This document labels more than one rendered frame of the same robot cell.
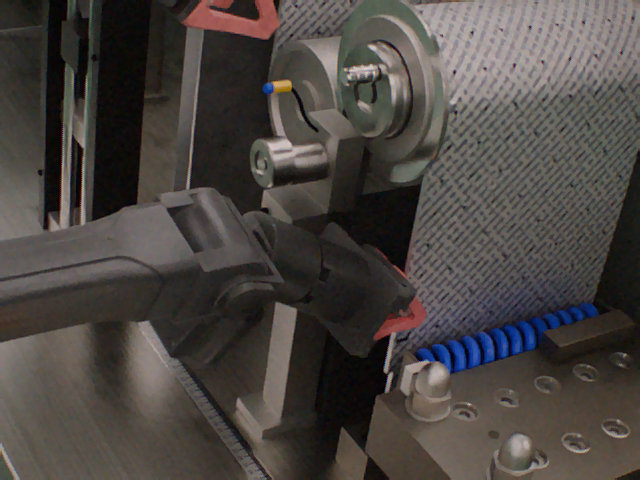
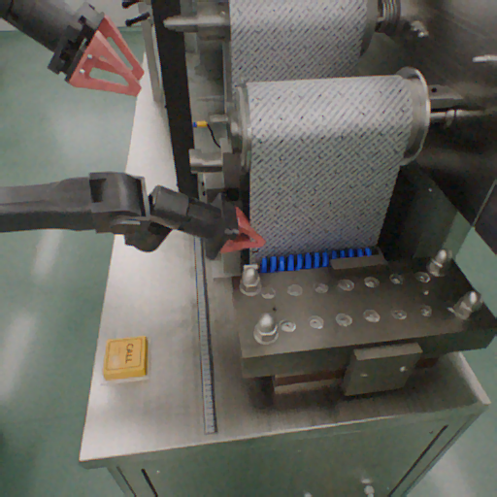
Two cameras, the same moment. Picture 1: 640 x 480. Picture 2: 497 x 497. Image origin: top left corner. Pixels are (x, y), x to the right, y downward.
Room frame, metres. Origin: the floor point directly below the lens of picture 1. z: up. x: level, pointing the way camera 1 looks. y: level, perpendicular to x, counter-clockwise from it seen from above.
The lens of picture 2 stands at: (0.35, -0.31, 1.53)
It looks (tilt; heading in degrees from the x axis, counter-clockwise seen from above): 43 degrees down; 28
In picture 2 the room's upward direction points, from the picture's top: straight up
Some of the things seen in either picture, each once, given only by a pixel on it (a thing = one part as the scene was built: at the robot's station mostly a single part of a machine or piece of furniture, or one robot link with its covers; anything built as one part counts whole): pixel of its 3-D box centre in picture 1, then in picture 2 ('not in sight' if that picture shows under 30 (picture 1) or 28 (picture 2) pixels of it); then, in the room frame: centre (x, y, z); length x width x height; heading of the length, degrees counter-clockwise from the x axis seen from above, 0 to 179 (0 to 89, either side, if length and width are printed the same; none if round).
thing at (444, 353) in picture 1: (513, 343); (318, 261); (0.86, -0.19, 1.03); 0.21 x 0.04 x 0.03; 125
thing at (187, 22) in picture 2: not in sight; (181, 23); (1.01, 0.17, 1.33); 0.06 x 0.03 x 0.03; 125
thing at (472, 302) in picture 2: not in sight; (471, 302); (0.86, -0.43, 1.05); 0.04 x 0.04 x 0.04
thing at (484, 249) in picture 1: (514, 256); (318, 219); (0.87, -0.17, 1.10); 0.23 x 0.01 x 0.18; 125
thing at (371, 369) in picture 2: not in sight; (380, 371); (0.73, -0.34, 0.96); 0.10 x 0.03 x 0.11; 125
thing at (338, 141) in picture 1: (293, 283); (221, 216); (0.86, 0.01, 1.05); 0.06 x 0.05 x 0.31; 125
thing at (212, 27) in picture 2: not in sight; (214, 21); (1.04, 0.12, 1.33); 0.06 x 0.06 x 0.06; 35
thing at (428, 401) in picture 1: (432, 386); (250, 278); (0.74, -0.11, 1.05); 0.04 x 0.04 x 0.04
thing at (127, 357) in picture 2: not in sight; (125, 357); (0.59, 0.06, 0.91); 0.07 x 0.07 x 0.02; 35
